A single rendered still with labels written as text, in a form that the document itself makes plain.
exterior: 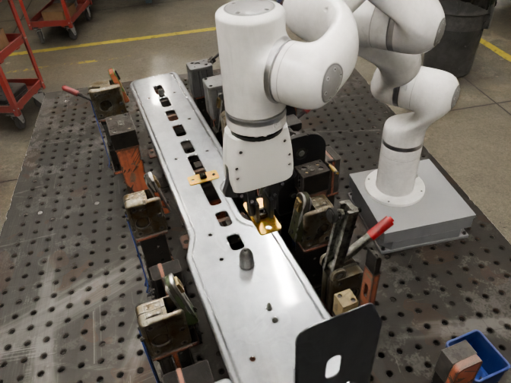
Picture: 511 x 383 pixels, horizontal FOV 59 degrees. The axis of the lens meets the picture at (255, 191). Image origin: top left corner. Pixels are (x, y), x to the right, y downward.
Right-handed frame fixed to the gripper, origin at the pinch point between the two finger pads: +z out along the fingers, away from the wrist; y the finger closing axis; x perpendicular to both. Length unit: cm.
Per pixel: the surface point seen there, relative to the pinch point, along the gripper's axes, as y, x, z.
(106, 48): 3, -421, 129
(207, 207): 2.3, -33.8, 27.5
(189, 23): -92, -447, 129
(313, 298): -9.3, 2.2, 27.1
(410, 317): -41, -1, 57
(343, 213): -15.0, 1.3, 6.7
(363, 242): -20.3, 1.1, 16.4
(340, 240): -14.4, 2.0, 12.5
